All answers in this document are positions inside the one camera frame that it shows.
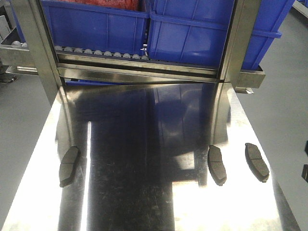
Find grey roller conveyor track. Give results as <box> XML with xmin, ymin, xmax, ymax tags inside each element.
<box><xmin>54</xmin><ymin>45</ymin><xmax>150</xmax><ymax>61</ymax></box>

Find right blue plastic bin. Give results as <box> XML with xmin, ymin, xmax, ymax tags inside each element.
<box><xmin>147</xmin><ymin>0</ymin><xmax>294</xmax><ymax>70</ymax></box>

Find left blue plastic bin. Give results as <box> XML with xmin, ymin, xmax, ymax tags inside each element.
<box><xmin>41</xmin><ymin>0</ymin><xmax>150</xmax><ymax>56</ymax></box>

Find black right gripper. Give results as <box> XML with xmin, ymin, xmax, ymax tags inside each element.
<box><xmin>302</xmin><ymin>141</ymin><xmax>308</xmax><ymax>181</ymax></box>

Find stainless steel rack frame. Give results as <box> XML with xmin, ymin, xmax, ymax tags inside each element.
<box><xmin>0</xmin><ymin>0</ymin><xmax>264</xmax><ymax>103</ymax></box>

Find red bagged parts in bin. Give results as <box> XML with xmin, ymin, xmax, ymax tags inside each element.
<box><xmin>72</xmin><ymin>0</ymin><xmax>141</xmax><ymax>12</ymax></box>

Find blue plastic bin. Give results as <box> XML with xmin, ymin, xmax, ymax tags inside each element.
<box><xmin>147</xmin><ymin>0</ymin><xmax>294</xmax><ymax>70</ymax></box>
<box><xmin>41</xmin><ymin>0</ymin><xmax>150</xmax><ymax>56</ymax></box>

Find grey brake pad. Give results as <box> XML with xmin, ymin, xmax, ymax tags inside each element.
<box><xmin>207</xmin><ymin>145</ymin><xmax>227</xmax><ymax>186</ymax></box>
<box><xmin>245</xmin><ymin>143</ymin><xmax>270</xmax><ymax>182</ymax></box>
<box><xmin>59</xmin><ymin>146</ymin><xmax>80</xmax><ymax>188</ymax></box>

